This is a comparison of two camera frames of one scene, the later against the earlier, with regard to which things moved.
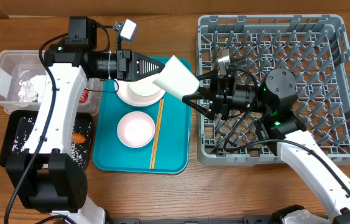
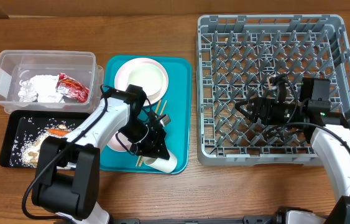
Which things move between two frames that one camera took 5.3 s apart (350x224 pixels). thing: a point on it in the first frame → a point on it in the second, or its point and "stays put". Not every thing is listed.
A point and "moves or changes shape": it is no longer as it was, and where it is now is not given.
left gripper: x=128 y=65 → x=156 y=141
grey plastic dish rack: x=317 y=50 stays put
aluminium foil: x=27 y=93 stays put
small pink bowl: x=135 y=129 moves or changes shape
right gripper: x=222 y=97 → x=257 y=107
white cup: x=177 y=79 → x=165 y=165
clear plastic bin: x=19 y=83 stays put
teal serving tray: x=112 y=157 stays put
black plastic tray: x=16 y=125 stays put
